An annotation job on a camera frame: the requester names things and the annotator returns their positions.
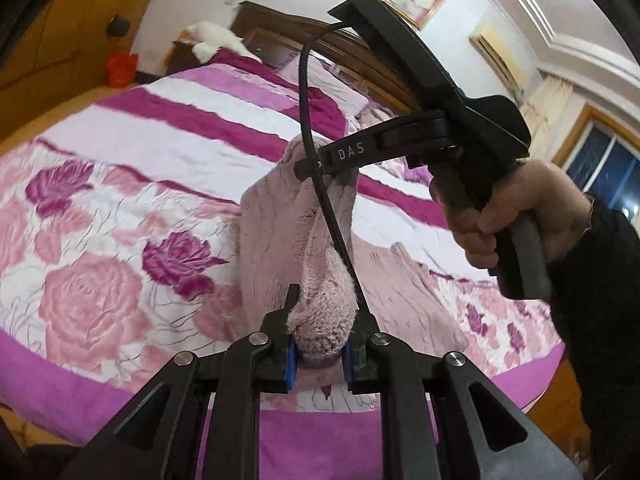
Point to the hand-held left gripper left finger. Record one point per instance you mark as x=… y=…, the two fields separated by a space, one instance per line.
x=289 y=367

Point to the red plastic bag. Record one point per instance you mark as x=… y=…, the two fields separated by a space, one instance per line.
x=122 y=70

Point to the beige air conditioner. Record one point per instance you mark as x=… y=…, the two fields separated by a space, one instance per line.
x=495 y=60

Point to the pink floral striped quilt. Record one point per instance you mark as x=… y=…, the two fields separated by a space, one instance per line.
x=100 y=210

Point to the wooden framed window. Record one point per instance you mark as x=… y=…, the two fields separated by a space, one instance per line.
x=610 y=160

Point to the dark wooden headboard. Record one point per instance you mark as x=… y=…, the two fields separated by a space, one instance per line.
x=280 y=25

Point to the wooden nightstand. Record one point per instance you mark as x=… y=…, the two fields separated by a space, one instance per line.
x=180 y=60

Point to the small black box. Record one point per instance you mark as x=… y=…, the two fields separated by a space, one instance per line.
x=120 y=25

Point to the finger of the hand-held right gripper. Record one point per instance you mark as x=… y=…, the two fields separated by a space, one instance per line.
x=350 y=152

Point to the pink knit cardigan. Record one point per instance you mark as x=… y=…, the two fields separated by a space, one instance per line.
x=280 y=240

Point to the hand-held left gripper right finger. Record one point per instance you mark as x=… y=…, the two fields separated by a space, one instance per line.
x=351 y=367

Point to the person's right forearm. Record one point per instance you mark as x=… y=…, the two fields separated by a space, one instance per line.
x=600 y=310

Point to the person's right hand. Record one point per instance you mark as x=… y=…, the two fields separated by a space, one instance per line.
x=555 y=200

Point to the orange wooden wardrobe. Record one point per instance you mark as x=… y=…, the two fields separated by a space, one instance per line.
x=60 y=60

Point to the pink pillow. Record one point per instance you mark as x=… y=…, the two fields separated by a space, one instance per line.
x=320 y=67

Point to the white plush toy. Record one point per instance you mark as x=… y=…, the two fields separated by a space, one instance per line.
x=210 y=35

